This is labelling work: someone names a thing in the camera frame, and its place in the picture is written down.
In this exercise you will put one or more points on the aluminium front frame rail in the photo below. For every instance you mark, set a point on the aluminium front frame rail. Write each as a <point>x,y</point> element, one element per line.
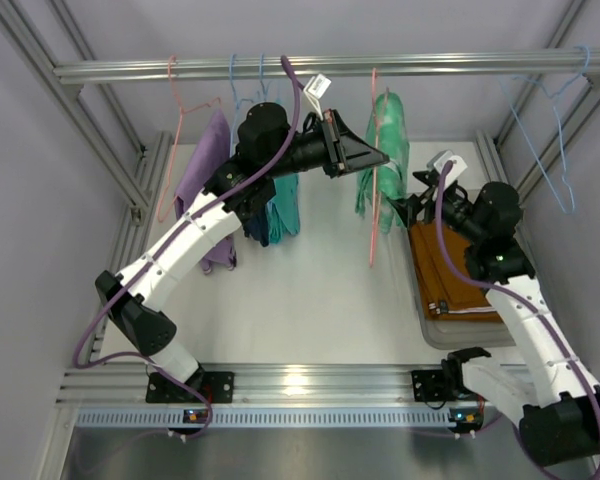
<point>254,385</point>

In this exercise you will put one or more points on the clear plastic storage bin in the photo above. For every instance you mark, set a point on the clear plastic storage bin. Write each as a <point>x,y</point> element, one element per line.
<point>453,335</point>

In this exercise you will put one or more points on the purple trousers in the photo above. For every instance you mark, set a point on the purple trousers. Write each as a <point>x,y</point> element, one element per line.
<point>210,153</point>

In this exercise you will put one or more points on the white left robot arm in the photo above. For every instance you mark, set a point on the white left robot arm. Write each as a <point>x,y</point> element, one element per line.
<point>270,145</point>

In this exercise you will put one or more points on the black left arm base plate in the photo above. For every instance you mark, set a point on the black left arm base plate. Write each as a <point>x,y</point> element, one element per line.
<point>214,386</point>

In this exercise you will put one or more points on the aluminium hanging rail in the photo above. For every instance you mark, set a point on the aluminium hanging rail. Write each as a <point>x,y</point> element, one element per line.
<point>546,61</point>

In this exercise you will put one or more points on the dark navy denim trousers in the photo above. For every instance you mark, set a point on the dark navy denim trousers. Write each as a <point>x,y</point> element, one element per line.
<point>257,227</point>

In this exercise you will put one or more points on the teal trousers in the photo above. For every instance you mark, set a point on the teal trousers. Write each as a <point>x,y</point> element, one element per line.
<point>283,210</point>

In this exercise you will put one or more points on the grey slotted cable duct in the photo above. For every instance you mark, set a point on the grey slotted cable duct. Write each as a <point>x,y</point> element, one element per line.
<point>270,417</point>

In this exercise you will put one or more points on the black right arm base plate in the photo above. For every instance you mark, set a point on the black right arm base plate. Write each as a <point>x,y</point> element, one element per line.
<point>437,386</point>

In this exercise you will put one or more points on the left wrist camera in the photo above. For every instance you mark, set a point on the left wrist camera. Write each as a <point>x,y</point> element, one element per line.
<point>314,90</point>

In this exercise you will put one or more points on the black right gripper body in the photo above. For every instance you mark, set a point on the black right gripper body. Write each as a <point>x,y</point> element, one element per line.
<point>435,192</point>

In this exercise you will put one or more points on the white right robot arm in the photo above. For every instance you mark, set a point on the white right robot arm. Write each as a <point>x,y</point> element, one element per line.
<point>556,414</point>

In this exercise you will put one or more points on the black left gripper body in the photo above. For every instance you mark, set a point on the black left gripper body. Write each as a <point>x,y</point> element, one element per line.
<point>333,145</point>

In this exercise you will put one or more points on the pink wire hanger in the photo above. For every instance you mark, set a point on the pink wire hanger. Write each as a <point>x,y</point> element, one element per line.
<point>163,206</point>
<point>378,109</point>

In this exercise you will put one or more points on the mustard brown trousers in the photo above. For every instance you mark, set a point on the mustard brown trousers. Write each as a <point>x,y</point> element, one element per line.
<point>444,297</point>

